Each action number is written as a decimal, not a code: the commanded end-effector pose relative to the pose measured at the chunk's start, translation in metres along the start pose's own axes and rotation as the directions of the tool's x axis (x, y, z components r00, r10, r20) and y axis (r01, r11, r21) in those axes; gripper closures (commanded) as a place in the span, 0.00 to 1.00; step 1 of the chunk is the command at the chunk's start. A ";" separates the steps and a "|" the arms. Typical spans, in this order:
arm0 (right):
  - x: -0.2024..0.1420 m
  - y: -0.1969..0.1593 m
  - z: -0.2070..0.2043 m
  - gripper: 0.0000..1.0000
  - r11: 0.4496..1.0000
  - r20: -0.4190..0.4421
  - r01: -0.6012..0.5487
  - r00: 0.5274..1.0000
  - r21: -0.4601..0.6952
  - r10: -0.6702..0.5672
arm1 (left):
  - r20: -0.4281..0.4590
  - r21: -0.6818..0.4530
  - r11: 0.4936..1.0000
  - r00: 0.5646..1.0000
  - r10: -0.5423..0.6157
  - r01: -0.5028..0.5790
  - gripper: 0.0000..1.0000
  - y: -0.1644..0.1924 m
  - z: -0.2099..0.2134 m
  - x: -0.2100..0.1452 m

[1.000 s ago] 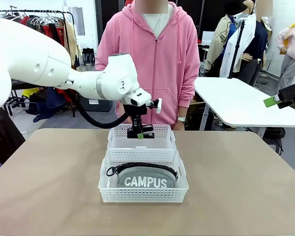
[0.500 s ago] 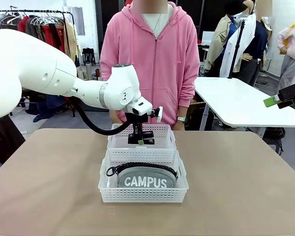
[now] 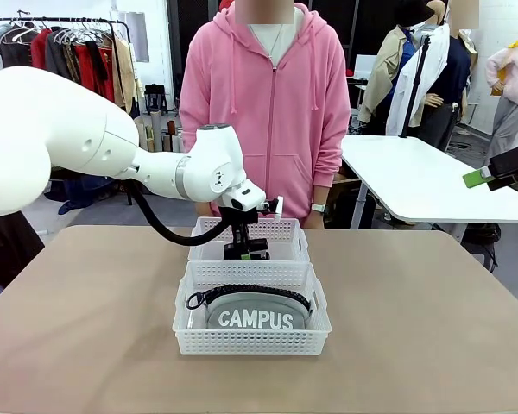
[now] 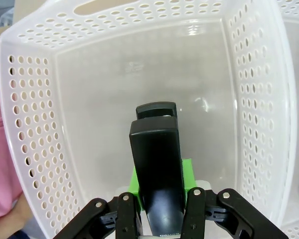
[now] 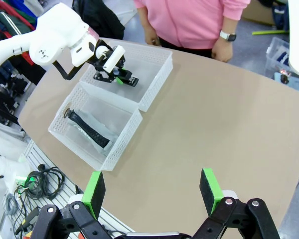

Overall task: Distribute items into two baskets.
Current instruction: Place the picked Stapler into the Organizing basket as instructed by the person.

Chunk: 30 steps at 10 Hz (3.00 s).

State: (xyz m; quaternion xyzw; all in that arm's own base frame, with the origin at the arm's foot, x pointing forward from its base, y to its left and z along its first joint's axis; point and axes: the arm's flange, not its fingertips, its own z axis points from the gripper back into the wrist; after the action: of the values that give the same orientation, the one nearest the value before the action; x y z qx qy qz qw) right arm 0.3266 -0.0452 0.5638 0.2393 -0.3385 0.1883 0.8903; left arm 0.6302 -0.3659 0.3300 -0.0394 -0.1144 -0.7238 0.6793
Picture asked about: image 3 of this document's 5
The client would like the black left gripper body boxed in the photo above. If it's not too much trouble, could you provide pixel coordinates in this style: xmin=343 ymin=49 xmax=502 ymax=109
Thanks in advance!
xmin=218 ymin=206 xmax=260 ymax=248

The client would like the black stapler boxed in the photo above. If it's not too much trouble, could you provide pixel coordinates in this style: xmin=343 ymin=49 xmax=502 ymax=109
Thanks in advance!
xmin=223 ymin=239 xmax=272 ymax=261

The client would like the grey campus zipper pouch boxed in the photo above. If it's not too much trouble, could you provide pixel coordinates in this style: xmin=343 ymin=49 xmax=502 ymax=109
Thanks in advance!
xmin=185 ymin=282 xmax=316 ymax=331

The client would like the person's right forearm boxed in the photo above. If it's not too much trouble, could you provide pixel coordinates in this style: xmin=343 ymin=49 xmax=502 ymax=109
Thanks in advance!
xmin=178 ymin=97 xmax=202 ymax=155

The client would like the person's left forearm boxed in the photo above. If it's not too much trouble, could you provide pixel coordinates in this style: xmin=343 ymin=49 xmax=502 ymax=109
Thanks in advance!
xmin=312 ymin=124 xmax=351 ymax=190

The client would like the white perforated plastic basket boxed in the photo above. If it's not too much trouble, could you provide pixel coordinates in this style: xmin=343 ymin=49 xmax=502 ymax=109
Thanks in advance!
xmin=187 ymin=216 xmax=312 ymax=263
xmin=172 ymin=260 xmax=332 ymax=357

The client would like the mannequin in pink sweater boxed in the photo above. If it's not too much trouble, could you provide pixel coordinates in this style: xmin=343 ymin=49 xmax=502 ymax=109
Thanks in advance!
xmin=484 ymin=25 xmax=518 ymax=160

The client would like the black bag under table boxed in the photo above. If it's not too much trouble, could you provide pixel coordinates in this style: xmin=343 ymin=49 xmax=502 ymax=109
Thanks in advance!
xmin=460 ymin=223 xmax=501 ymax=273

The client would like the white table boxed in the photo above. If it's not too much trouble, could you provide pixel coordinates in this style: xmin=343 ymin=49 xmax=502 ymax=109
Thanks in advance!
xmin=340 ymin=134 xmax=518 ymax=226

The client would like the person in pink hoodie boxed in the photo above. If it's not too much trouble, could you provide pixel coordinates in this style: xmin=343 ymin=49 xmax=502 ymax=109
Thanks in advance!
xmin=178 ymin=0 xmax=352 ymax=220

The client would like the mannequin in white coat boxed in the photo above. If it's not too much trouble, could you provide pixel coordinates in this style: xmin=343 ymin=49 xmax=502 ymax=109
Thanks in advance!
xmin=386 ymin=23 xmax=474 ymax=152

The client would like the grey cardboard tube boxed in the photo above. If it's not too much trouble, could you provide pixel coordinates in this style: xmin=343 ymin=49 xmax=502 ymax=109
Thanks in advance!
xmin=150 ymin=110 xmax=164 ymax=154

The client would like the black tripod pole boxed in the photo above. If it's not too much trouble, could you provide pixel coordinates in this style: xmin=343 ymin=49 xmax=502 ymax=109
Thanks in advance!
xmin=400 ymin=34 xmax=433 ymax=139

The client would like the beige paper roll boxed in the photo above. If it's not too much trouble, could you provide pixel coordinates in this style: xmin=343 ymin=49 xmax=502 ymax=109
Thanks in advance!
xmin=134 ymin=116 xmax=155 ymax=153

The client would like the black folding stand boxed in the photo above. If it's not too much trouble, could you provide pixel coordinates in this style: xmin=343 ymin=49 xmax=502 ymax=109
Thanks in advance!
xmin=143 ymin=83 xmax=171 ymax=116

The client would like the mannequin in beige trench coat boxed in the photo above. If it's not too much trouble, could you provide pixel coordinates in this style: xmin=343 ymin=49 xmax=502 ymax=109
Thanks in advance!
xmin=357 ymin=0 xmax=437 ymax=135

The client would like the beige hanging garment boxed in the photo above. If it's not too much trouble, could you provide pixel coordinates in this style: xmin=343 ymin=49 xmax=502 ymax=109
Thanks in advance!
xmin=109 ymin=36 xmax=142 ymax=118

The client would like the long red hanging dress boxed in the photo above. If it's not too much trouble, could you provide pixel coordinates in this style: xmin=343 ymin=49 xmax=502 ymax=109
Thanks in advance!
xmin=74 ymin=41 xmax=117 ymax=104

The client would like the dark bulky fabric cover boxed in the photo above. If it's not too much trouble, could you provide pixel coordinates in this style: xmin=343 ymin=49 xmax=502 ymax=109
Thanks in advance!
xmin=0 ymin=210 xmax=47 ymax=299

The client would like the dark grey hanging garment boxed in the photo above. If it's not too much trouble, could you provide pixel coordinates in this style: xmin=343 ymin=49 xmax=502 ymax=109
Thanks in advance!
xmin=45 ymin=28 xmax=78 ymax=84

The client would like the red hanging jacket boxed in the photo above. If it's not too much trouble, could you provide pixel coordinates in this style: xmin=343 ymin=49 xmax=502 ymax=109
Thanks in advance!
xmin=29 ymin=28 xmax=54 ymax=71

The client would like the black metal clothing rack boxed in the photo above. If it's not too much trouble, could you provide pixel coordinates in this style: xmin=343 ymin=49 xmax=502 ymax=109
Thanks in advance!
xmin=0 ymin=16 xmax=133 ymax=127

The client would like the dark brown hanging garment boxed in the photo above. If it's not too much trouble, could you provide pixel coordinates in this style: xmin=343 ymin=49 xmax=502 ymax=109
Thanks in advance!
xmin=0 ymin=28 xmax=36 ymax=69

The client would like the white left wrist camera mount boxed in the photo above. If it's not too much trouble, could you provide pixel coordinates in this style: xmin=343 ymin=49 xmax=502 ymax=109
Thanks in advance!
xmin=258 ymin=195 xmax=285 ymax=223

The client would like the black hose of left arm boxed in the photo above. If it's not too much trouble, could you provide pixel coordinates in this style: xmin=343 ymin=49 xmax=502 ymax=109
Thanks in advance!
xmin=122 ymin=178 xmax=239 ymax=248

